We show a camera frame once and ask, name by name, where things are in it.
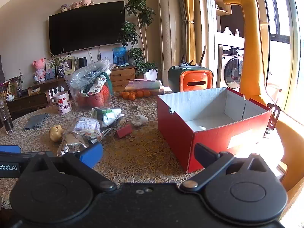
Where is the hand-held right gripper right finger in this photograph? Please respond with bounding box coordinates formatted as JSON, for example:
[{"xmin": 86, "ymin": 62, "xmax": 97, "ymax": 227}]
[{"xmin": 180, "ymin": 143, "xmax": 277, "ymax": 192}]

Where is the white printed snack packet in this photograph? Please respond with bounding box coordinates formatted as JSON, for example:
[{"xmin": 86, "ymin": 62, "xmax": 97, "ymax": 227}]
[{"xmin": 72, "ymin": 117, "xmax": 102, "ymax": 140}]

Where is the cream photo frame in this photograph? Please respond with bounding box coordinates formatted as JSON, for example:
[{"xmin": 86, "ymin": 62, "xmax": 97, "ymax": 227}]
[{"xmin": 45, "ymin": 57, "xmax": 75, "ymax": 76}]

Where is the small white plush toy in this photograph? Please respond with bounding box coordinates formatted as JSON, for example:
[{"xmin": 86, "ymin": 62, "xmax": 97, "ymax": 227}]
[{"xmin": 131, "ymin": 114, "xmax": 149, "ymax": 127}]

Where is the white green snack packet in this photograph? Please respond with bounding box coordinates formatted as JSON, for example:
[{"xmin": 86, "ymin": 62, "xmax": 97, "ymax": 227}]
[{"xmin": 91, "ymin": 107, "xmax": 122, "ymax": 127}]

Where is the grass plant in vase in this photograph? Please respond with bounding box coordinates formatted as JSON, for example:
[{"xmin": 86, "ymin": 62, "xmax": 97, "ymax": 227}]
[{"xmin": 46, "ymin": 49, "xmax": 72, "ymax": 78}]

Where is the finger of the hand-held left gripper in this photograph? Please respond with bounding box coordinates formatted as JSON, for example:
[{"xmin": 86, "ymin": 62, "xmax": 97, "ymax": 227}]
[
  {"xmin": 21, "ymin": 151, "xmax": 54, "ymax": 158},
  {"xmin": 0, "ymin": 145, "xmax": 21, "ymax": 154}
]

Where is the clear plastic bag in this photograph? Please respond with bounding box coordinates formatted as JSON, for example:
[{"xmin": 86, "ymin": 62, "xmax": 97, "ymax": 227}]
[{"xmin": 65, "ymin": 59, "xmax": 112, "ymax": 110}]

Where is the wooden handled brush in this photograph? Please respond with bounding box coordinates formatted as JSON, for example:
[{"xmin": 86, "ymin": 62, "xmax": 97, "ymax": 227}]
[{"xmin": 199, "ymin": 45, "xmax": 207, "ymax": 66}]

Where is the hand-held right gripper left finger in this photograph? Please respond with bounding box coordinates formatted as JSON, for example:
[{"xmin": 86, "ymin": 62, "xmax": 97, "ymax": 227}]
[{"xmin": 22, "ymin": 142, "xmax": 117, "ymax": 192}]

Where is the white router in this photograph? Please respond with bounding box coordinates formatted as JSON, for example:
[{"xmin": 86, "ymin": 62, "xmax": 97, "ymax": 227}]
[{"xmin": 49, "ymin": 87, "xmax": 64, "ymax": 98}]

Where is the grey cloth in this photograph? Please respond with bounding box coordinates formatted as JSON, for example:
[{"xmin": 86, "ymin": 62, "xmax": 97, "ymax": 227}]
[{"xmin": 23, "ymin": 113, "xmax": 49, "ymax": 131}]

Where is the white washing machine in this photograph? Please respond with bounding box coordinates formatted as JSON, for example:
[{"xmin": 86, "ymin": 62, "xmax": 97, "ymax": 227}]
[{"xmin": 218, "ymin": 45, "xmax": 244, "ymax": 88}]

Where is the white board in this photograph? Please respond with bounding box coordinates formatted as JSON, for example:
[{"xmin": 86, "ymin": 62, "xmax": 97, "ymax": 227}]
[{"xmin": 100, "ymin": 51, "xmax": 113, "ymax": 62}]

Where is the brown slotted chair back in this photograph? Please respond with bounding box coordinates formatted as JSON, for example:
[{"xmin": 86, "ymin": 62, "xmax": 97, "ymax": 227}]
[{"xmin": 266, "ymin": 103, "xmax": 281, "ymax": 131}]

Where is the blue picture book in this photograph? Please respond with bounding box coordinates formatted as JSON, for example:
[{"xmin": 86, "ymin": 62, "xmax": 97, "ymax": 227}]
[{"xmin": 113, "ymin": 47, "xmax": 127, "ymax": 66}]

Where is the yellow curtain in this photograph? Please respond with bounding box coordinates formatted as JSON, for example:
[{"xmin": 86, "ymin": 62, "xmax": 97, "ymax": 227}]
[{"xmin": 182, "ymin": 0, "xmax": 197, "ymax": 64}]

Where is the white plant pot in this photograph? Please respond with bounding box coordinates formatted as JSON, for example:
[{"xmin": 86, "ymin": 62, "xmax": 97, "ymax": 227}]
[{"xmin": 144, "ymin": 69, "xmax": 158, "ymax": 81}]

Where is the red binder clip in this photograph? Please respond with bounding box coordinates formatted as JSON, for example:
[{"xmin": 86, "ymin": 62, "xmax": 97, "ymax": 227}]
[{"xmin": 115, "ymin": 123, "xmax": 136, "ymax": 142}]

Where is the gold pig figurine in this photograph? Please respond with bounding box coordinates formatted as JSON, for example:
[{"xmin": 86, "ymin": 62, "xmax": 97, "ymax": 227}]
[{"xmin": 49, "ymin": 125, "xmax": 63, "ymax": 142}]

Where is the lace patterned desktop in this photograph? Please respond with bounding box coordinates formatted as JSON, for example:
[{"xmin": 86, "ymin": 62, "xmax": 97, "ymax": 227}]
[{"xmin": 0, "ymin": 91, "xmax": 205, "ymax": 209}]

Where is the black wall television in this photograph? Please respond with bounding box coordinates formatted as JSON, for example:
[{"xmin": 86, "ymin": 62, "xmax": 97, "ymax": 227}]
[{"xmin": 49, "ymin": 1, "xmax": 125, "ymax": 56}]

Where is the silver snack packet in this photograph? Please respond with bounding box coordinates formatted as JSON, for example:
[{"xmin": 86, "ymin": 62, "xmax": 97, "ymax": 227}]
[{"xmin": 57, "ymin": 133, "xmax": 89, "ymax": 157}]

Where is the green orange desk organizer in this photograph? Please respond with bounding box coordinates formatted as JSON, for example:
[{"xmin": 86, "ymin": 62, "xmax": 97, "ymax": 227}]
[{"xmin": 168, "ymin": 65, "xmax": 213, "ymax": 93}]

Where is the beige standing air conditioner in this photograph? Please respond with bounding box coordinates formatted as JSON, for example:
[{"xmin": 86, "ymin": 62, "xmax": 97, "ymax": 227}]
[{"xmin": 154, "ymin": 0, "xmax": 182, "ymax": 86}]

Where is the white strawberry print mug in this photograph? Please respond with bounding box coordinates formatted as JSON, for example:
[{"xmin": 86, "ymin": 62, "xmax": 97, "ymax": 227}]
[{"xmin": 53, "ymin": 91, "xmax": 72, "ymax": 114}]

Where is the tall clear glass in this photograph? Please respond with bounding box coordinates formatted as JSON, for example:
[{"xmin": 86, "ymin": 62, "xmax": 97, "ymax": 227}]
[{"xmin": 0, "ymin": 97, "xmax": 15, "ymax": 135}]

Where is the red basket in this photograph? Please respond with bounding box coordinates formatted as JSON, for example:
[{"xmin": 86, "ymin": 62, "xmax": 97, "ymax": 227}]
[{"xmin": 76, "ymin": 85, "xmax": 111, "ymax": 108}]

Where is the pink doll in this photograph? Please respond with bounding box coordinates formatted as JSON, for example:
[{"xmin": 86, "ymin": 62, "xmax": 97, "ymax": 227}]
[{"xmin": 33, "ymin": 58, "xmax": 46, "ymax": 82}]

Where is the red cardboard box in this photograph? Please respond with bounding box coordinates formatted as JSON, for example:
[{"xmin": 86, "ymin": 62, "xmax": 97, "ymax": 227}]
[{"xmin": 157, "ymin": 87, "xmax": 272, "ymax": 174}]

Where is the dried flower arrangement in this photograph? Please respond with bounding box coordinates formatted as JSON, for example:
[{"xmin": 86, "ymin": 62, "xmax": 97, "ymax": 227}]
[{"xmin": 7, "ymin": 69, "xmax": 24, "ymax": 98}]

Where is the wooden television cabinet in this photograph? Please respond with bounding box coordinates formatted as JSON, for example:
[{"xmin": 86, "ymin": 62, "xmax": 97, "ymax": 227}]
[{"xmin": 0, "ymin": 65, "xmax": 137, "ymax": 121}]

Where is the yellow giraffe figure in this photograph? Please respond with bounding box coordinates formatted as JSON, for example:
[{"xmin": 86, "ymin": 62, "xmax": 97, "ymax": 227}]
[{"xmin": 223, "ymin": 0, "xmax": 304, "ymax": 190}]

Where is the tall green potted tree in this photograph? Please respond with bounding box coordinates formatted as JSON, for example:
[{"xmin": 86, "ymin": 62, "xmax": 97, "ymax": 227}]
[{"xmin": 117, "ymin": 0, "xmax": 158, "ymax": 76}]

